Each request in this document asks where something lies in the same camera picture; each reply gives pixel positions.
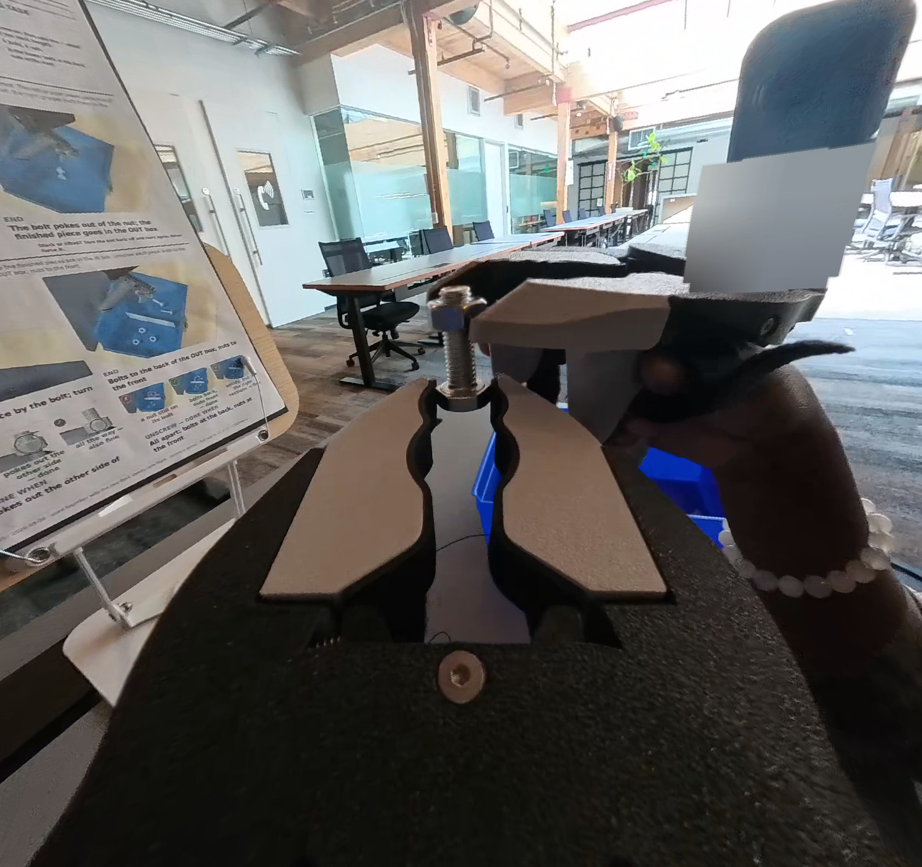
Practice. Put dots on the silver hex nut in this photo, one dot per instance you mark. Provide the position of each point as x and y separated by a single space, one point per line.
452 313

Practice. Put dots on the person's right forearm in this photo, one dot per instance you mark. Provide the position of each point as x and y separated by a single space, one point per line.
857 665

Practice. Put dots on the white door with phone icon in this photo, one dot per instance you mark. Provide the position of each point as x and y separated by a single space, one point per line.
252 218

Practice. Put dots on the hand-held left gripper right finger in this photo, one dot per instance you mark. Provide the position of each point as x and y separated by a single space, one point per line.
569 507

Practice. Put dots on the round-cornered wooden board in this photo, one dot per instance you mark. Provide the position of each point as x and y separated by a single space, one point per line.
256 334

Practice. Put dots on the white metal sheet stand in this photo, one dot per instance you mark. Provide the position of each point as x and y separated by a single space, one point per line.
129 593

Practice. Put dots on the silver steel bolt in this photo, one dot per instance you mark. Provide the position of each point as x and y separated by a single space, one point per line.
458 359

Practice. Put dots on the printed instruction sheet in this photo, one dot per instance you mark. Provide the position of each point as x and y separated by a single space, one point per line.
108 269

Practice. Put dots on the black mesh office chair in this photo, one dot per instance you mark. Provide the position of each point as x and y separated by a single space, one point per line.
436 240
371 290
482 230

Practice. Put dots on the grey office chairs group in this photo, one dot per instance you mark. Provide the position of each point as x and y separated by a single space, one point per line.
889 218

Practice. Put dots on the long ceiling light fixture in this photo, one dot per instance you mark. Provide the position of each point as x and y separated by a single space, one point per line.
187 20

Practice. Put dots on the person's right hand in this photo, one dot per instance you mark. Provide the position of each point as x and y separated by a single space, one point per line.
763 463

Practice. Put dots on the wooden support column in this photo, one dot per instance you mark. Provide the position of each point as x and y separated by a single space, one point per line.
433 125

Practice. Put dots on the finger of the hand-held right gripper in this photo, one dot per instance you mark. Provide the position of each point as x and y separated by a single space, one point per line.
576 312
513 361

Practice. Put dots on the long table row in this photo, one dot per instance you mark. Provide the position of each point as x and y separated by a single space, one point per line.
598 222

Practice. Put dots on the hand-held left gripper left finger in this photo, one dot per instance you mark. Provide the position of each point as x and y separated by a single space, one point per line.
353 499

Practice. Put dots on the green potted plant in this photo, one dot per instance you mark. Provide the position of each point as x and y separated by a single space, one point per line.
645 157

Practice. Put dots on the long wooden desk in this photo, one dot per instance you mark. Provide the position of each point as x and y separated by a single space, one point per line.
432 262

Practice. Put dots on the blue plastic bin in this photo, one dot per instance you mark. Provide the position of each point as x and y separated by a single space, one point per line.
677 481

